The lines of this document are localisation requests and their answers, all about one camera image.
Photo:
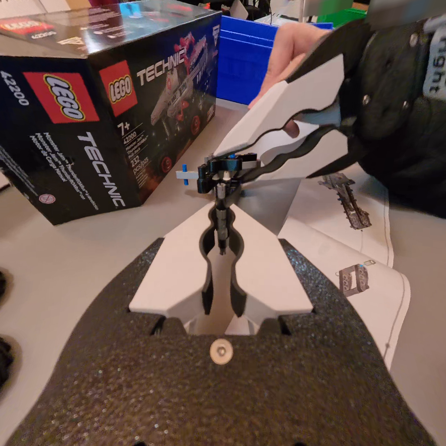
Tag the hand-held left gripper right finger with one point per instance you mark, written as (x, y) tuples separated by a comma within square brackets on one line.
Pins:
[(275, 278)]

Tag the black grey toy brick chassis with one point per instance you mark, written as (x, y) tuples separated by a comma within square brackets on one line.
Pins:
[(223, 174)]

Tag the person's right hand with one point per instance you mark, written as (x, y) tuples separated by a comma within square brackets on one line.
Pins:
[(292, 52)]

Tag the blue plastic bin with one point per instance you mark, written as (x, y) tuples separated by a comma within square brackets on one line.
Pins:
[(244, 62)]

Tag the white instruction booklet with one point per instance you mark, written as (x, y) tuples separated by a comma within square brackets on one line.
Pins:
[(331, 244)]

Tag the black toy set box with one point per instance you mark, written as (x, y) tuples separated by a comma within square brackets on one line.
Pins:
[(104, 139)]

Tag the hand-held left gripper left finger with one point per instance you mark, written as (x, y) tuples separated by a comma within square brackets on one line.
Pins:
[(167, 275)]

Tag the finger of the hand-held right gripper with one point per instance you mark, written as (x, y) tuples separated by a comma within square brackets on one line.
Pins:
[(278, 104), (313, 163)]

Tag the green plastic bin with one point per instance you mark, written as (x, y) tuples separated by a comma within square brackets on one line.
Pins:
[(343, 17)]

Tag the black toy tyre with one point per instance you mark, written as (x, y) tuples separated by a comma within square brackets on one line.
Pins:
[(5, 362), (2, 285)]

